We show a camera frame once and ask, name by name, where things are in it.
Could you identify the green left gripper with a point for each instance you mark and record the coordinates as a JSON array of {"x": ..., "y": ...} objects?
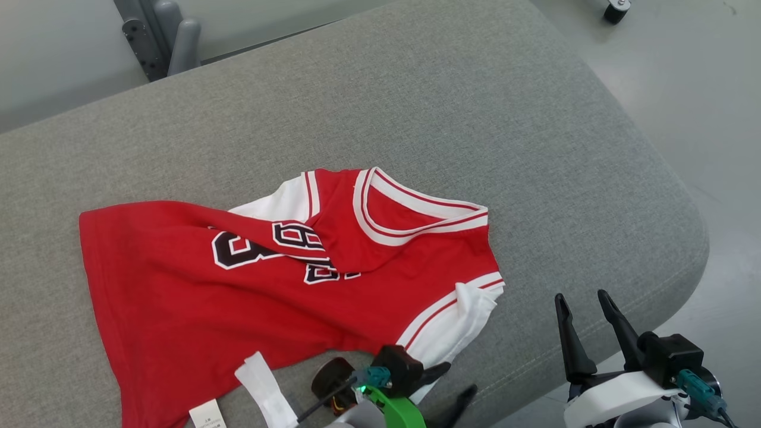
[{"x": 398, "y": 413}]

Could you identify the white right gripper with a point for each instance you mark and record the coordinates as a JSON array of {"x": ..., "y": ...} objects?
[{"x": 618, "y": 395}]

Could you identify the red basketball jersey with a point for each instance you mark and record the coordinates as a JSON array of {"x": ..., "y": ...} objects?
[{"x": 196, "y": 309}]

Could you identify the white tape tag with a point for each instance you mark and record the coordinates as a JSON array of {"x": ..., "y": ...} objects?
[{"x": 264, "y": 386}]

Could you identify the grey fabric sofa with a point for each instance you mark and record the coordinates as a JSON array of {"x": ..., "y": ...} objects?
[{"x": 416, "y": 107}]

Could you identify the black caster wheel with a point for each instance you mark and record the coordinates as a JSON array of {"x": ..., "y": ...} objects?
[{"x": 616, "y": 12}]

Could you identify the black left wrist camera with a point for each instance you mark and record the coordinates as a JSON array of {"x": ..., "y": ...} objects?
[{"x": 401, "y": 368}]

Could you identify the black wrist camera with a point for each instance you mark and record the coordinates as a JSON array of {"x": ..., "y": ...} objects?
[
  {"x": 672, "y": 356},
  {"x": 401, "y": 368}
]

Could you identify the teal left camera connector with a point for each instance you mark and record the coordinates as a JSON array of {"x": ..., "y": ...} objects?
[{"x": 374, "y": 377}]

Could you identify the teal camera connector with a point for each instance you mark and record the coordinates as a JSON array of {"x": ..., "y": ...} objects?
[
  {"x": 374, "y": 377},
  {"x": 698, "y": 387}
]

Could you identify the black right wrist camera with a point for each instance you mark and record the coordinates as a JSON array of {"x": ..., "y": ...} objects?
[{"x": 672, "y": 356}]

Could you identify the teal right camera connector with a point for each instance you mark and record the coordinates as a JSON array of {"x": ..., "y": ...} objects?
[{"x": 698, "y": 387}]

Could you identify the grey metal stand post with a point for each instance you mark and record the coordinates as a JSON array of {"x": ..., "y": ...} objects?
[{"x": 160, "y": 35}]

